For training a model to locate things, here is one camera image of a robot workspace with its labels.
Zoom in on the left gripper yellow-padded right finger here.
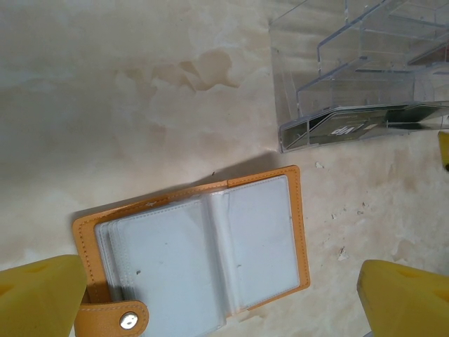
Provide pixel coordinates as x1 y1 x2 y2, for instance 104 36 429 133
356 258 449 337

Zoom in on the left gripper yellow-padded left finger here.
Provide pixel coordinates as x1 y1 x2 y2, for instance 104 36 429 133
0 254 88 337

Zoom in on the clear acrylic card organizer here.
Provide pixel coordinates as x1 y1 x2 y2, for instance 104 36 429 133
268 0 449 155

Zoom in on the orange leather card holder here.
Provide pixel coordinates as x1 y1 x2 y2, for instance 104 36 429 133
72 164 312 337

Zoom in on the red vip card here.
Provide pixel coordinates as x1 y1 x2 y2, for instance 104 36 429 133
406 44 449 67

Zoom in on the black vip card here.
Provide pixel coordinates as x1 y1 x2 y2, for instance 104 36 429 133
308 105 390 148

